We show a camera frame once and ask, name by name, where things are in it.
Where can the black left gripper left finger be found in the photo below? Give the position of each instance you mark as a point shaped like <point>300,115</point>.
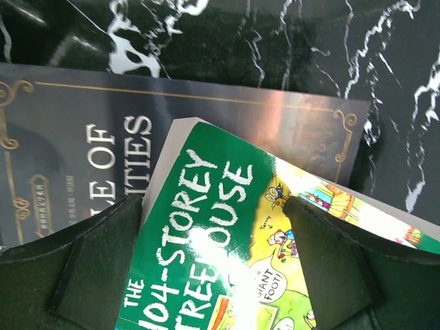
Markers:
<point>73,278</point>

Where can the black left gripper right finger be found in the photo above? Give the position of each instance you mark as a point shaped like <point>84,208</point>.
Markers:
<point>358,280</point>

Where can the dark green 104-storey treehouse book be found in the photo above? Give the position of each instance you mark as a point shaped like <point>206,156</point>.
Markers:
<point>216,250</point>

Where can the dark tale of two cities book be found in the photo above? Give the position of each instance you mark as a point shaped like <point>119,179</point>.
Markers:
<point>73,142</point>

